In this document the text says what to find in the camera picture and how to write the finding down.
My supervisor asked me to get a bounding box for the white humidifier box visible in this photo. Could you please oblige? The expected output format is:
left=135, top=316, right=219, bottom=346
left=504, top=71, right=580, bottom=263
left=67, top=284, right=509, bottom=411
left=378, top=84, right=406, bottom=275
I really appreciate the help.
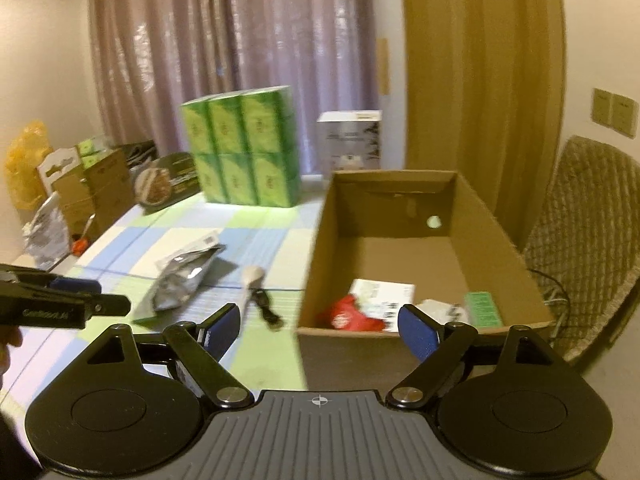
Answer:
left=317, top=110, right=382, bottom=179

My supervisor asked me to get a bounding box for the wooden door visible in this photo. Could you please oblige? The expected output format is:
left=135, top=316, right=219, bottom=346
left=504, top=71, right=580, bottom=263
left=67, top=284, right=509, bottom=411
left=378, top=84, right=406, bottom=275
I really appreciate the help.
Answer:
left=404, top=0, right=565, bottom=247

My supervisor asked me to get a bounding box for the small green box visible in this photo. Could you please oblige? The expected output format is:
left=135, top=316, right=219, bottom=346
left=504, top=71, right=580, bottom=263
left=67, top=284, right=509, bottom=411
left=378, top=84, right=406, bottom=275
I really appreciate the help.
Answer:
left=464, top=292, right=503, bottom=328

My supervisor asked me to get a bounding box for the red packet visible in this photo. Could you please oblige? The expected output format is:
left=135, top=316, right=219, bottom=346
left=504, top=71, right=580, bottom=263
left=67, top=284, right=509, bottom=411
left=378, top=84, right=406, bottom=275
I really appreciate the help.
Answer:
left=317, top=294, right=385, bottom=332

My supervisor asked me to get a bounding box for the green tissue pack bundle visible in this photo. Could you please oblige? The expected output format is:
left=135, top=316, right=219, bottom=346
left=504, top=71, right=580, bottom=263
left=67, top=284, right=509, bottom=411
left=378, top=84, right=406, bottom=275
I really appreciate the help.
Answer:
left=180, top=86, right=302, bottom=208

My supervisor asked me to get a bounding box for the yellow plastic bag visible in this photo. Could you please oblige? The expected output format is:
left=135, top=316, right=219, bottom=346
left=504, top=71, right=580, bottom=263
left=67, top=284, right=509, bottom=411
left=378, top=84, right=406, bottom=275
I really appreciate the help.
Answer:
left=4, top=120, right=52, bottom=211

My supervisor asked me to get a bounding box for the cream plastic spoon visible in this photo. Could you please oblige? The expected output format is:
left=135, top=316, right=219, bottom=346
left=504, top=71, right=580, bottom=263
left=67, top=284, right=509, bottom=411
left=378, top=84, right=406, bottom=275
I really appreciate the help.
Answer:
left=238, top=264, right=265, bottom=324

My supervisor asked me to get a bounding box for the brown cardboard box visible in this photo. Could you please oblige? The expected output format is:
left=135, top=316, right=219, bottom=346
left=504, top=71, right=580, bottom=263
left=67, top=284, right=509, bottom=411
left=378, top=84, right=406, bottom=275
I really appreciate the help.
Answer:
left=296, top=170, right=554, bottom=393

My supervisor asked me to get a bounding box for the silver bag at table edge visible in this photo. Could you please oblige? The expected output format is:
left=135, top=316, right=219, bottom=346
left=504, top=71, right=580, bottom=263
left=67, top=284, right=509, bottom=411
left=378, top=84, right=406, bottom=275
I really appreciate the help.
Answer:
left=23, top=192, right=70, bottom=271

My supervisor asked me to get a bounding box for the left hand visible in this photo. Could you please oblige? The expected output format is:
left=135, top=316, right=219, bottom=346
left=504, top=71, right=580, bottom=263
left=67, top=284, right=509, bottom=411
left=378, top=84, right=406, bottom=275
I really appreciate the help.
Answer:
left=0, top=326, right=24, bottom=386

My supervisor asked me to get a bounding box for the purple curtain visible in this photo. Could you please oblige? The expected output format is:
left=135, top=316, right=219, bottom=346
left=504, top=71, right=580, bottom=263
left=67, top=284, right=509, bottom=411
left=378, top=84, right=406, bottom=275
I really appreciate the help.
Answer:
left=89, top=0, right=378, bottom=172

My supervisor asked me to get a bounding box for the silver foil bag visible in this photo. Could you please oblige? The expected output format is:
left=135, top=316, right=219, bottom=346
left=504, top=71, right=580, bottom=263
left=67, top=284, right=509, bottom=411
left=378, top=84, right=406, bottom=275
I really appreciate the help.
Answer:
left=132, top=231, right=226, bottom=324

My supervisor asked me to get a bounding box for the brown cardboard carton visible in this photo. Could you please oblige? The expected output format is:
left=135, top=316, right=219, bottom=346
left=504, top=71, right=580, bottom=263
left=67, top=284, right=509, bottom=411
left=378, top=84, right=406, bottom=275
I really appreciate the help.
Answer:
left=38, top=148, right=136, bottom=242

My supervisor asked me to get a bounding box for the double wall socket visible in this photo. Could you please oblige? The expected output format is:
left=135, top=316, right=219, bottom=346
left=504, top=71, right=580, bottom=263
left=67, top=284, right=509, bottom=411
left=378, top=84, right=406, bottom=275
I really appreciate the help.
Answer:
left=591, top=88, right=639, bottom=139

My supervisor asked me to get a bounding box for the green white medicine box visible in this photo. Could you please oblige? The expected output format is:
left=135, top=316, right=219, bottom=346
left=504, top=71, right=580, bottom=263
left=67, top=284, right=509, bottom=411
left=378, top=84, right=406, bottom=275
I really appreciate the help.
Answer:
left=349, top=278, right=416, bottom=333

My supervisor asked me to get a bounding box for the checkered tablecloth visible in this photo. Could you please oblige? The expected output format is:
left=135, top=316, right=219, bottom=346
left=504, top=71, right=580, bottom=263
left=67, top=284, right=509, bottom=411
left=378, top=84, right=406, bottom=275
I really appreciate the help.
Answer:
left=0, top=186, right=331, bottom=456

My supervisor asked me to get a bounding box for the wooden wall strip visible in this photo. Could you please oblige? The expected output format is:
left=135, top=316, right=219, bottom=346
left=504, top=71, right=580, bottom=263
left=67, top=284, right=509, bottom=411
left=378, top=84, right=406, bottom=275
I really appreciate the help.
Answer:
left=376, top=37, right=390, bottom=96

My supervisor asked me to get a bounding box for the black cable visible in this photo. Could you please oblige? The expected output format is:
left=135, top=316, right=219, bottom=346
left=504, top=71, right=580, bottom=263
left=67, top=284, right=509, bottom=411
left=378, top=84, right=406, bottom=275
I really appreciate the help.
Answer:
left=252, top=286, right=286, bottom=332

